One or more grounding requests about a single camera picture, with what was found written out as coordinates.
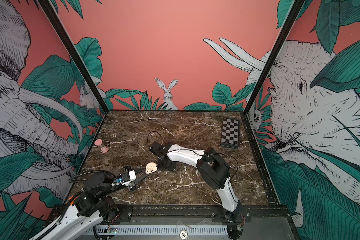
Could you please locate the pink earbud charging case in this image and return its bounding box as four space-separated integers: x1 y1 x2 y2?
145 162 158 174

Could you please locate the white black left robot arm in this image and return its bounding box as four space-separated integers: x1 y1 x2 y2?
31 163 158 240

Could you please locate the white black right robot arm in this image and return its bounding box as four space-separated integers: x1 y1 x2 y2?
150 141 241 223

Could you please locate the pink sand hourglass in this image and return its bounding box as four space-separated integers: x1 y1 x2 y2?
95 139 109 153

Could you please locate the orange clip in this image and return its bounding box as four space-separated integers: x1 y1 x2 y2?
67 196 75 203

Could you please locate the folded black white chessboard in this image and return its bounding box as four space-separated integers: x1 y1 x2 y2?
221 119 241 149

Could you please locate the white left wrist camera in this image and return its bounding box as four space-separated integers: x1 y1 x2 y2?
121 170 137 186

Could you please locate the black front mounting rail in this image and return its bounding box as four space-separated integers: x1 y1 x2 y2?
99 204 294 225

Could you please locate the white slotted cable duct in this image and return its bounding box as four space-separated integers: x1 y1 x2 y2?
96 225 228 237

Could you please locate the black left corner frame post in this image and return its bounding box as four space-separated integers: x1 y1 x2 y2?
38 0 109 115

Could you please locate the black corner frame post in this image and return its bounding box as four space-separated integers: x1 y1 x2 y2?
38 0 109 115
244 0 305 115

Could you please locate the black right corner frame post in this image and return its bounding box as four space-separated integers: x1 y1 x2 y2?
244 0 305 115

